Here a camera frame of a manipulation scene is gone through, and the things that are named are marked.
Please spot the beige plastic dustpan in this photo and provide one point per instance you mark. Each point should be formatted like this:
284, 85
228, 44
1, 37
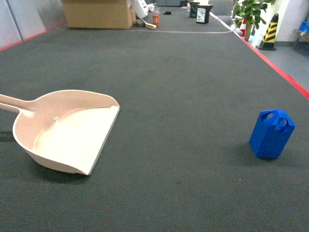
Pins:
64, 130

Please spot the blue plastic block part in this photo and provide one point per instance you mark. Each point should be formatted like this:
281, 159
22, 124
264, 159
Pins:
272, 131

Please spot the black bin with label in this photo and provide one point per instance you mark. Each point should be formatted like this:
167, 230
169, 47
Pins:
203, 13

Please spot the red white traffic cone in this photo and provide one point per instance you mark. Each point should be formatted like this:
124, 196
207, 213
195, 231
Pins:
243, 28

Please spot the large cardboard box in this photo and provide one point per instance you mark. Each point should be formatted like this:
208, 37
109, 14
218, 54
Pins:
99, 14

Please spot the yellow black striped bollard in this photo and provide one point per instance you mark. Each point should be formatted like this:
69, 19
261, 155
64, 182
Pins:
268, 40

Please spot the potted green plant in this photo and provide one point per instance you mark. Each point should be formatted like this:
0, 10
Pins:
251, 11

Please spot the wooden handled brush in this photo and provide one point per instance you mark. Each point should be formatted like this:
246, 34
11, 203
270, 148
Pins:
143, 24

